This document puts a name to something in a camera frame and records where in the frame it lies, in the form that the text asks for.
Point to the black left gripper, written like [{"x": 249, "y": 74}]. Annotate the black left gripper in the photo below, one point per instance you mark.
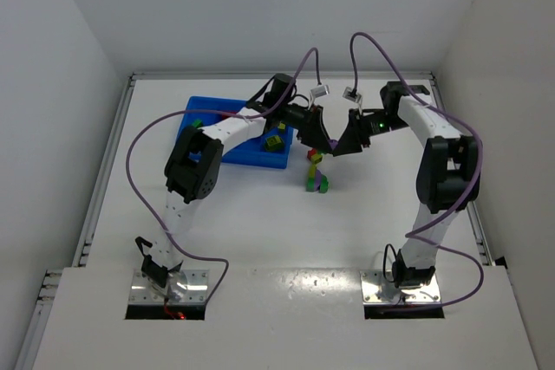
[{"x": 313, "y": 119}]

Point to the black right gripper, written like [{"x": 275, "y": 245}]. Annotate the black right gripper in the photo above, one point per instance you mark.
[{"x": 358, "y": 121}]

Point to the red lime small stack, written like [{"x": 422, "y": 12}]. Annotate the red lime small stack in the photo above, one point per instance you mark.
[{"x": 314, "y": 156}]

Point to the lime green lego brick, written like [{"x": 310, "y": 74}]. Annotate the lime green lego brick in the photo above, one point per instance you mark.
[{"x": 274, "y": 144}]

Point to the blue plastic sorting bin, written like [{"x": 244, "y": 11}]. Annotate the blue plastic sorting bin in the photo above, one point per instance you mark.
[{"x": 251, "y": 152}]

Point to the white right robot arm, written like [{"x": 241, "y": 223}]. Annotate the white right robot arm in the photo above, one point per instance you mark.
[{"x": 446, "y": 180}]

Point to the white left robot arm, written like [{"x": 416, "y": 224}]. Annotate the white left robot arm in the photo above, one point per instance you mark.
[{"x": 192, "y": 168}]

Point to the green sloped lego brick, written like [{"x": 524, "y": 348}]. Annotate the green sloped lego brick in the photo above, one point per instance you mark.
[{"x": 316, "y": 181}]

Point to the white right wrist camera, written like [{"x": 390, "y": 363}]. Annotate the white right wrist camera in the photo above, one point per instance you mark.
[{"x": 352, "y": 95}]

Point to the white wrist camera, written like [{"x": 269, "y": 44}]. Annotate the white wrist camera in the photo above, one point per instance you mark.
[
  {"x": 352, "y": 95},
  {"x": 319, "y": 91}
]

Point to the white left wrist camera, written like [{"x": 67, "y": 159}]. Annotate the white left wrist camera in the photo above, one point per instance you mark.
[{"x": 319, "y": 91}]

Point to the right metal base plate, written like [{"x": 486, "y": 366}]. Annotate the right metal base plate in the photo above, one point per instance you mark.
[{"x": 378, "y": 292}]

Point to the metal base plate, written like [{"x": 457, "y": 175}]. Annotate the metal base plate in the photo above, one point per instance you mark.
[
  {"x": 185, "y": 288},
  {"x": 378, "y": 292}
]

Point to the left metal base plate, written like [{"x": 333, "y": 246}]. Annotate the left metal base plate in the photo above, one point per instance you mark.
[{"x": 185, "y": 288}]

